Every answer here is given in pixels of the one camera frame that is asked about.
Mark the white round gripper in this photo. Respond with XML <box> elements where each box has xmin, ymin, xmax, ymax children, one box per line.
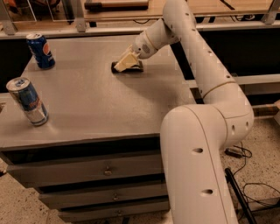
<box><xmin>114</xmin><ymin>31</ymin><xmax>158</xmax><ymax>72</ymax></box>

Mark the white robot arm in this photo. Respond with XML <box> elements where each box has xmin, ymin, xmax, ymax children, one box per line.
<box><xmin>115</xmin><ymin>0</ymin><xmax>254</xmax><ymax>224</ymax></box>

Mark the wooden table in background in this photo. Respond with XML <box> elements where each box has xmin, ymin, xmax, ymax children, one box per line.
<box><xmin>82</xmin><ymin>0</ymin><xmax>275</xmax><ymax>22</ymax></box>

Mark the grey drawer cabinet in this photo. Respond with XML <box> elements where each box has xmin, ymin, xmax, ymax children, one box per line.
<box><xmin>0</xmin><ymin>36</ymin><xmax>193</xmax><ymax>223</ymax></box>

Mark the blue pepsi can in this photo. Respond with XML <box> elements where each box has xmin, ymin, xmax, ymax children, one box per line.
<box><xmin>26</xmin><ymin>33</ymin><xmax>55</xmax><ymax>69</ymax></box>

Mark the silver blue red bull can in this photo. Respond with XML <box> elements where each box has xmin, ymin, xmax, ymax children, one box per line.
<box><xmin>6</xmin><ymin>77</ymin><xmax>48</xmax><ymax>126</ymax></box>

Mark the black power adapter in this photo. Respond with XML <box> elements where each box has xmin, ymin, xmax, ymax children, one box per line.
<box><xmin>225</xmin><ymin>148</ymin><xmax>242</xmax><ymax>158</ymax></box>

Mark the black stand leg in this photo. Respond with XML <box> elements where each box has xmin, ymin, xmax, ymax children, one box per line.
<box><xmin>225</xmin><ymin>168</ymin><xmax>257</xmax><ymax>224</ymax></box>

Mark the metal railing frame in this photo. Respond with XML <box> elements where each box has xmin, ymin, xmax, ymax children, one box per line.
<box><xmin>0</xmin><ymin>0</ymin><xmax>280</xmax><ymax>39</ymax></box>

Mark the black floor cable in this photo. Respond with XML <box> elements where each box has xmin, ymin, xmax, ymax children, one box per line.
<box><xmin>230</xmin><ymin>143</ymin><xmax>280</xmax><ymax>220</ymax></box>

